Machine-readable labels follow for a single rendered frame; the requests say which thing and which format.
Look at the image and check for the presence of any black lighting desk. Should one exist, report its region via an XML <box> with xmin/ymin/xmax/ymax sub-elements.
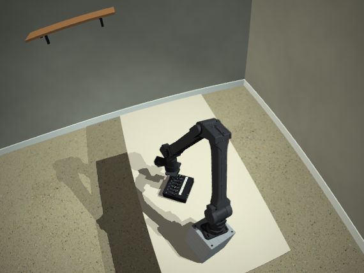
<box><xmin>163</xmin><ymin>174</ymin><xmax>194</xmax><ymax>203</ymax></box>

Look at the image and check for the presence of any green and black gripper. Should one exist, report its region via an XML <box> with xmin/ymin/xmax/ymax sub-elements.
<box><xmin>165</xmin><ymin>162</ymin><xmax>181</xmax><ymax>179</ymax></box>

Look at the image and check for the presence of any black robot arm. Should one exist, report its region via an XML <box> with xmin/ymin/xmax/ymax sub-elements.
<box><xmin>154</xmin><ymin>118</ymin><xmax>232</xmax><ymax>240</ymax></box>

